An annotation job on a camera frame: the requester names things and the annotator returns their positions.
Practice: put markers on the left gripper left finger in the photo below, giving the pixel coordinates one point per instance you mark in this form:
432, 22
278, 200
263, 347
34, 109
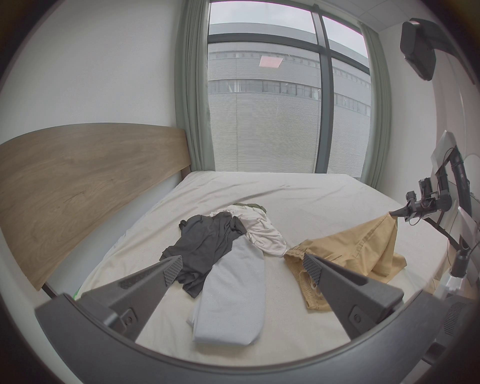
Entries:
127, 300

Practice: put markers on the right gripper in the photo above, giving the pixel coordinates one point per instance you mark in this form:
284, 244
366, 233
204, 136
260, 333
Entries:
418, 210

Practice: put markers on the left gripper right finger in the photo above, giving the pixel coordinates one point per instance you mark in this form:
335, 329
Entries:
354, 298

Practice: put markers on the tan shorts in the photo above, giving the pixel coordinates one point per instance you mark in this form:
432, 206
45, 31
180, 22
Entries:
356, 247

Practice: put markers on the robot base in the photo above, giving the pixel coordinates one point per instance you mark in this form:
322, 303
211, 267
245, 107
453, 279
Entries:
455, 322

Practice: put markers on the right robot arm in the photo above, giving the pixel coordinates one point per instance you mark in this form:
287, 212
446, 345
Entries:
463, 180

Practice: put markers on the bed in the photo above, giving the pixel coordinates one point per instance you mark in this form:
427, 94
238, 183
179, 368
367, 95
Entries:
300, 210

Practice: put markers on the black garment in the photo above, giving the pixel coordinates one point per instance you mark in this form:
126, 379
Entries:
202, 243

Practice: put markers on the pale grey garment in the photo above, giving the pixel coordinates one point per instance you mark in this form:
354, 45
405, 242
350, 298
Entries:
232, 292

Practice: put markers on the grey-green curtain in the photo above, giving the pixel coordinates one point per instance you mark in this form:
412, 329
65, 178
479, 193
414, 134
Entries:
375, 112
193, 93

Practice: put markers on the white garment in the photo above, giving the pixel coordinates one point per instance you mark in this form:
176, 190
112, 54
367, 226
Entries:
262, 236

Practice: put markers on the green garment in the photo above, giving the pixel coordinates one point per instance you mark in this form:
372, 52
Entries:
251, 207

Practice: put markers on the window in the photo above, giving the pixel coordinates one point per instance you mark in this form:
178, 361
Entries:
262, 112

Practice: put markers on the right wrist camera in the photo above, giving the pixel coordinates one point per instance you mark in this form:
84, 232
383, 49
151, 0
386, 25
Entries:
425, 187

